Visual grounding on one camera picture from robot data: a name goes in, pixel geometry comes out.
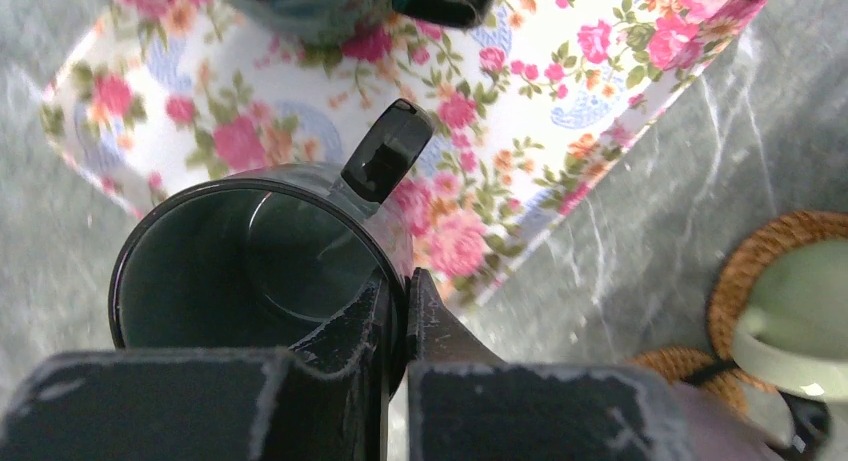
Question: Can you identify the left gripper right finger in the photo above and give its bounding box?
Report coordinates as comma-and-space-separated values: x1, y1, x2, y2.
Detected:
407, 268, 696, 460

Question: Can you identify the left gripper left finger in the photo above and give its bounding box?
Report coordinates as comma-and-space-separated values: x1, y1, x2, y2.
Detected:
1, 276, 391, 460

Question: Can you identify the grey mug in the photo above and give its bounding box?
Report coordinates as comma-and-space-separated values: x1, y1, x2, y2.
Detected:
107, 98, 436, 400

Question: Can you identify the lilac mug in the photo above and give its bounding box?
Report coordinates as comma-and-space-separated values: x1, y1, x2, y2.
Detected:
671, 383, 781, 461

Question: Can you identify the cream mug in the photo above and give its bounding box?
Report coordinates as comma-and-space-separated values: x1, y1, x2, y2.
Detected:
731, 239, 847, 460

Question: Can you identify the dark green mug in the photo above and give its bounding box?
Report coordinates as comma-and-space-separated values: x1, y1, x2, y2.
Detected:
225, 0, 495, 46

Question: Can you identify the floral tray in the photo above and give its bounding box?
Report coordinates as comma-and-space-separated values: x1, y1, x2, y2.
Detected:
41, 0, 768, 307

